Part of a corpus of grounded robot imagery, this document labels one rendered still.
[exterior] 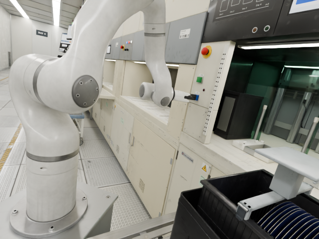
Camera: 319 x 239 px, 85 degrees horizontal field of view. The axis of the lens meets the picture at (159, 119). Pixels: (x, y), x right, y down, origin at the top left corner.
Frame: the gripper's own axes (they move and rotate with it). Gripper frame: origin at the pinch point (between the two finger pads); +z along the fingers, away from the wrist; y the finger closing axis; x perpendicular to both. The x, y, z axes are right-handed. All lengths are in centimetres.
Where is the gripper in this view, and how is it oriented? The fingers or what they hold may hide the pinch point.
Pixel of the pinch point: (192, 96)
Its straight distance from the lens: 101.6
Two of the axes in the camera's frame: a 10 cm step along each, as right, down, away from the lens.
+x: 1.8, -9.5, -2.4
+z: 8.6, 0.3, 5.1
